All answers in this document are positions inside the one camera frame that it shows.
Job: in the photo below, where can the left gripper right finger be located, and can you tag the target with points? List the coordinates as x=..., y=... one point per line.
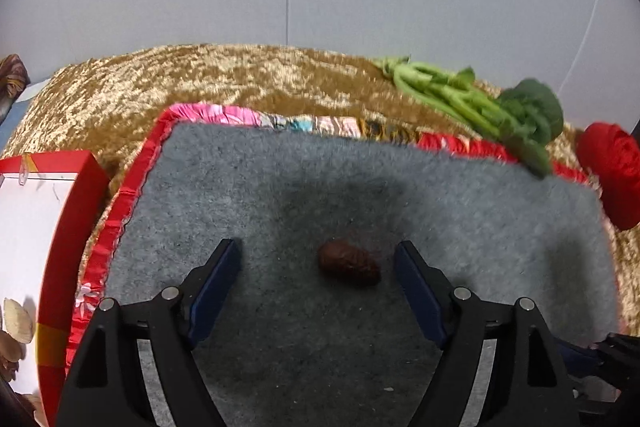
x=501, y=358

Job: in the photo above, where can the beige cake block centre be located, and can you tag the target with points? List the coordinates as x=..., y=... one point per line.
x=11, y=354

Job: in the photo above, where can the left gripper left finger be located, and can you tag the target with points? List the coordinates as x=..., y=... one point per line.
x=106, y=386

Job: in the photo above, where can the red yarn ball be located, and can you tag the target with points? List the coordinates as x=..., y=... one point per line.
x=612, y=155

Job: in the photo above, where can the grey felt mat red-trimmed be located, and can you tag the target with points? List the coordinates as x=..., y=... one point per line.
x=258, y=271

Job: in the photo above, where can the striped knitted scarf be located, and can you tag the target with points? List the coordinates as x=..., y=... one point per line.
x=14, y=79

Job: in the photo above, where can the red and white tray box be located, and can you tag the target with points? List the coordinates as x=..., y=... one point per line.
x=49, y=206

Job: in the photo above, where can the green leafy vegetable bunch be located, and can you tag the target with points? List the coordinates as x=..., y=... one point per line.
x=524, y=119

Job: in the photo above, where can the beige hexagonal cake block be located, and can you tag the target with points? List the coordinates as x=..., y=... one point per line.
x=19, y=324

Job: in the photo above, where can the elongated dark red jujube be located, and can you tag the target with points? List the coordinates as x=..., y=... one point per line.
x=346, y=264

